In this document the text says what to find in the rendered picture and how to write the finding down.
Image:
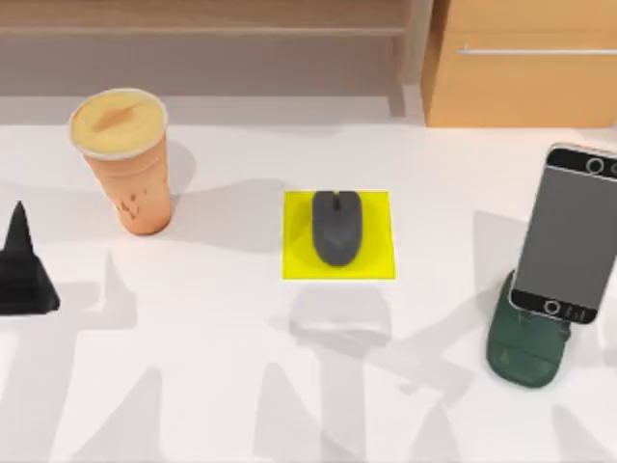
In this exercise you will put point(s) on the dark grey computer mouse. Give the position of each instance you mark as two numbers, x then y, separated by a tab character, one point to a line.
336	231

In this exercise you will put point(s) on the flat yellow square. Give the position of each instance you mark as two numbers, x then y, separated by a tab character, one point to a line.
373	241

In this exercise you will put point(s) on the orange drink cup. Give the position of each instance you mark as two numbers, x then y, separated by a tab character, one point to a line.
135	169

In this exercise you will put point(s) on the open wooden shelf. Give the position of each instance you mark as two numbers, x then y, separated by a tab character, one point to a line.
202	43

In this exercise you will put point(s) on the dark green phone stand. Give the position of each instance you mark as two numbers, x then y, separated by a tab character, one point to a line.
523	352

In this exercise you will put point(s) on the wooden cupboard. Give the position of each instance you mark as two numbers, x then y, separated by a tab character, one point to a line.
520	87

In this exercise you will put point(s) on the grey smartphone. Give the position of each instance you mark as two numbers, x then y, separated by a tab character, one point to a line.
569	231

